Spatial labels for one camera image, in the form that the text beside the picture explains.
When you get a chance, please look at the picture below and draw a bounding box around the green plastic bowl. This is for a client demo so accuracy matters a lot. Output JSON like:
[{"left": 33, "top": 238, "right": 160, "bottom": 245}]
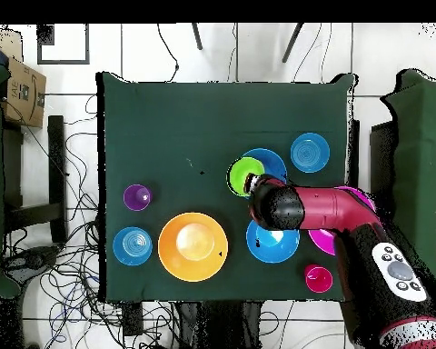
[{"left": 225, "top": 155, "right": 266, "bottom": 198}]

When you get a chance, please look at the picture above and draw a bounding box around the blue plastic bowl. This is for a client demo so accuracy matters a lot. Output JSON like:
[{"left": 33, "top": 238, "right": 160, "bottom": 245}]
[
  {"left": 245, "top": 219, "right": 301, "bottom": 264},
  {"left": 239, "top": 147, "right": 288, "bottom": 200}
]

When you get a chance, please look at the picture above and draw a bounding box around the large pink plastic bowl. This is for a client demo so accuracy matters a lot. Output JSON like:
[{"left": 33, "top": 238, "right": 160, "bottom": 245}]
[{"left": 307, "top": 185, "right": 377, "bottom": 256}]

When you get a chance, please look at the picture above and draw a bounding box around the translucent blue shallow bowl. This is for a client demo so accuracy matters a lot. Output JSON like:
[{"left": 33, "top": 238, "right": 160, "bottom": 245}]
[
  {"left": 289, "top": 132, "right": 331, "bottom": 175},
  {"left": 112, "top": 225, "right": 154, "bottom": 267}
]

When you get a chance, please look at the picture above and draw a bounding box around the large orange plastic bowl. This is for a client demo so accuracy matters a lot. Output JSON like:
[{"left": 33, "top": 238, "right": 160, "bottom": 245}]
[{"left": 157, "top": 211, "right": 229, "bottom": 284}]

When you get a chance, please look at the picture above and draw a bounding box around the dark green table cloth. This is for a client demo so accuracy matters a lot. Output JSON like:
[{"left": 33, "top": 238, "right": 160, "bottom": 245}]
[{"left": 95, "top": 71, "right": 359, "bottom": 304}]

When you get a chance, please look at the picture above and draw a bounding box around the red plastic cup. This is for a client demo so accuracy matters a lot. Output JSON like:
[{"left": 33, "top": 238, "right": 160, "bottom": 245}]
[{"left": 303, "top": 264, "right": 334, "bottom": 294}]

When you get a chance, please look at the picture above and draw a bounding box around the purple plastic cup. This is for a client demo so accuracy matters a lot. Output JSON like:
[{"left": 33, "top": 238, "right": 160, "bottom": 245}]
[{"left": 122, "top": 184, "right": 154, "bottom": 212}]

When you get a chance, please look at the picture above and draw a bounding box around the dark grey tripod leg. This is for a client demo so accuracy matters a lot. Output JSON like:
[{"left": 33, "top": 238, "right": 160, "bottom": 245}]
[
  {"left": 281, "top": 23, "right": 305, "bottom": 64},
  {"left": 191, "top": 23, "right": 204, "bottom": 51}
]

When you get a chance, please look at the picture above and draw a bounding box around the black table foot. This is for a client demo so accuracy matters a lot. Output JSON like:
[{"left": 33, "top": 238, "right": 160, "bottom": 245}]
[{"left": 121, "top": 301, "right": 144, "bottom": 337}]

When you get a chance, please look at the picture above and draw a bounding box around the cardboard box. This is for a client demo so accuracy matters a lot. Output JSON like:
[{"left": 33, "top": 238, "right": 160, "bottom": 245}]
[{"left": 0, "top": 55, "right": 47, "bottom": 129}]

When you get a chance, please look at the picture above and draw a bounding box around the thin black cable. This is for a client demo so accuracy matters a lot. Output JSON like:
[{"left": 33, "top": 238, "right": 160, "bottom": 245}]
[{"left": 156, "top": 23, "right": 180, "bottom": 83}]

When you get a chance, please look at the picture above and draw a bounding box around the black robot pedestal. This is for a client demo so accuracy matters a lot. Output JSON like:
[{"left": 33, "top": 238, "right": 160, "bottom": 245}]
[{"left": 173, "top": 300, "right": 264, "bottom": 349}]

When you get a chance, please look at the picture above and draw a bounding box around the tangle of floor cables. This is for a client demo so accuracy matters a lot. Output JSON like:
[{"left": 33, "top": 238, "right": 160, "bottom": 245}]
[{"left": 3, "top": 94, "right": 175, "bottom": 349}]

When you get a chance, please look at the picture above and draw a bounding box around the black stool frame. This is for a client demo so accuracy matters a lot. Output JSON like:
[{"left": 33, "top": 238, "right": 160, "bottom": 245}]
[{"left": 1, "top": 115, "right": 69, "bottom": 245}]

